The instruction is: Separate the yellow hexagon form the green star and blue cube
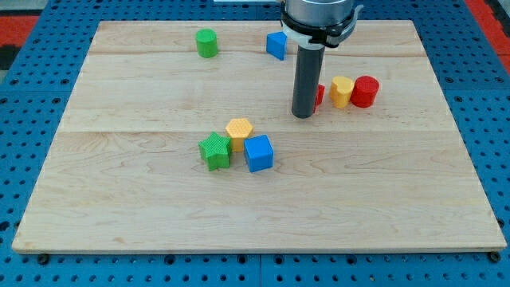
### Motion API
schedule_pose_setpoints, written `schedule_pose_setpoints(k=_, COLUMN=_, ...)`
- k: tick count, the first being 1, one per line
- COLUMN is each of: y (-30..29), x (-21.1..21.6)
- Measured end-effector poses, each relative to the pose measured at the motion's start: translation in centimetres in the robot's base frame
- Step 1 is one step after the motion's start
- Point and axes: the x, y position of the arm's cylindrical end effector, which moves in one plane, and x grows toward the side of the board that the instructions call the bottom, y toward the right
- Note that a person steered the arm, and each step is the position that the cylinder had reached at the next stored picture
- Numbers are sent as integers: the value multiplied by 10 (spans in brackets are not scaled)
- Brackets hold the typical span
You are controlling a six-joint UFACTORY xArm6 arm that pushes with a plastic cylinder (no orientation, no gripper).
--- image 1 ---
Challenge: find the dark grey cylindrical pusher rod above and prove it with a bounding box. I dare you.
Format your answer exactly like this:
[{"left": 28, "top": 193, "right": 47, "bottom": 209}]
[{"left": 291, "top": 46, "right": 325, "bottom": 119}]

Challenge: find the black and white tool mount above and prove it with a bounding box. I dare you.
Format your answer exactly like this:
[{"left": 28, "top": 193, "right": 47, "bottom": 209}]
[{"left": 280, "top": 4, "right": 363, "bottom": 49}]

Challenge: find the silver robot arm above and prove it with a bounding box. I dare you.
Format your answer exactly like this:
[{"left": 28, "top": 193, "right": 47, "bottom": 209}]
[{"left": 280, "top": 0, "right": 363, "bottom": 119}]

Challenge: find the yellow hexagon block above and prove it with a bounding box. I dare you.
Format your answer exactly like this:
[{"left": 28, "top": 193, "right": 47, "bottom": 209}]
[{"left": 226, "top": 118, "right": 253, "bottom": 152}]

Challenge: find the blue cube block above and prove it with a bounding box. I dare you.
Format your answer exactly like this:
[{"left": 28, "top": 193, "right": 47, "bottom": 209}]
[{"left": 244, "top": 135, "right": 274, "bottom": 172}]

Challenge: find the green star block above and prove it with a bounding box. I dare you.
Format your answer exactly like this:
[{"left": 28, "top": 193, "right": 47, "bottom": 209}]
[{"left": 198, "top": 132, "right": 232, "bottom": 171}]

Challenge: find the blue triangular prism block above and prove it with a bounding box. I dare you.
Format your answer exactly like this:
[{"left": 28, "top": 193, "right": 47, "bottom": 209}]
[{"left": 266, "top": 32, "right": 287, "bottom": 61}]

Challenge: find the red block behind rod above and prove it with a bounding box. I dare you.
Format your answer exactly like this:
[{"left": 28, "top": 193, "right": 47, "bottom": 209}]
[{"left": 313, "top": 85, "right": 325, "bottom": 112}]

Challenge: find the yellow heart block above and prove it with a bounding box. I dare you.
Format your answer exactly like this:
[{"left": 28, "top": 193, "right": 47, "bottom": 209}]
[{"left": 329, "top": 76, "right": 355, "bottom": 108}]

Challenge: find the red cylinder block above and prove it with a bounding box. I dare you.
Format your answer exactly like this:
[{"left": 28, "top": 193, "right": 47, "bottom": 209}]
[{"left": 351, "top": 76, "right": 379, "bottom": 108}]

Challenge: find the green cylinder block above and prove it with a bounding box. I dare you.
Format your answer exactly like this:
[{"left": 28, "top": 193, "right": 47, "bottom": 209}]
[{"left": 195, "top": 29, "right": 218, "bottom": 58}]

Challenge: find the light wooden board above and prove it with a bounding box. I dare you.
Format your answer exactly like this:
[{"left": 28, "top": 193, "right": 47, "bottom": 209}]
[{"left": 12, "top": 20, "right": 507, "bottom": 254}]

